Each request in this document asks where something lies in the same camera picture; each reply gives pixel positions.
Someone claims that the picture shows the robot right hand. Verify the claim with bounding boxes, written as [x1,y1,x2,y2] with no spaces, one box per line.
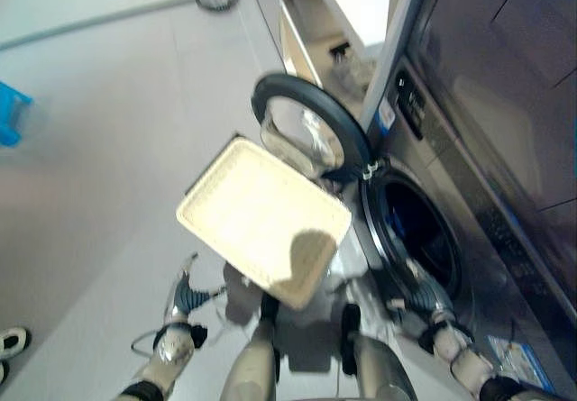
[386,256,456,326]

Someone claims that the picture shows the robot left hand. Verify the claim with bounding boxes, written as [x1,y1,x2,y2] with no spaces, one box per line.
[165,251,227,326]

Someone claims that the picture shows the blue clothes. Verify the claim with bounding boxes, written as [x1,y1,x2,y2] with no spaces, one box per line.
[387,202,408,241]

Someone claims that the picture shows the silver front-load washing machine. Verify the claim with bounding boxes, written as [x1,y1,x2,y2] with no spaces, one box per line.
[360,0,577,401]

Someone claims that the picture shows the silver robot right leg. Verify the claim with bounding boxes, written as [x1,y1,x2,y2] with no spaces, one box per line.
[338,302,418,401]

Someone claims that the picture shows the silver robot leg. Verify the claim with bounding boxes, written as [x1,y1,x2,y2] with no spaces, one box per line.
[338,302,418,401]
[219,292,283,401]

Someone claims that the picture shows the silver robot left leg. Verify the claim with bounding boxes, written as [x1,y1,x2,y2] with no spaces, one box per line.
[219,292,283,401]

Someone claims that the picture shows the cream plastic laundry basket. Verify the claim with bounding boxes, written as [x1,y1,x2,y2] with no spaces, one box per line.
[175,135,353,310]

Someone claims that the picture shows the large blue label sticker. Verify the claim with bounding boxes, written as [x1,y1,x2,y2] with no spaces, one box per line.
[486,334,558,394]

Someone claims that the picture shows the white and black shoe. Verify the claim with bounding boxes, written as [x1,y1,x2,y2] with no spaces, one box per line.
[0,326,32,360]

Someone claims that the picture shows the small white blue sticker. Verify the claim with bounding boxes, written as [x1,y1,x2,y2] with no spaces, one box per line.
[378,101,398,134]

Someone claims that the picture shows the black washer control panel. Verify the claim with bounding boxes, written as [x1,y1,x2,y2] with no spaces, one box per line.
[393,70,426,141]

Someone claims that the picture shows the round black-rimmed washer door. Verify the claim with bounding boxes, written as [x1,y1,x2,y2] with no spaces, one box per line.
[250,72,385,187]

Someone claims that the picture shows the blue plastic object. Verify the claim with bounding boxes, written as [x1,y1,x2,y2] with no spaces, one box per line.
[0,80,35,148]

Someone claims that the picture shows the small black object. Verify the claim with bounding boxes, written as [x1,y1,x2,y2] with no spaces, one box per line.
[328,42,352,62]

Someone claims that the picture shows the beige cabinet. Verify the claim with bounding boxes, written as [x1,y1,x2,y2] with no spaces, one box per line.
[250,0,407,107]

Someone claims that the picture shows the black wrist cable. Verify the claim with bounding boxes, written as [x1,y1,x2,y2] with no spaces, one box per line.
[130,327,160,358]

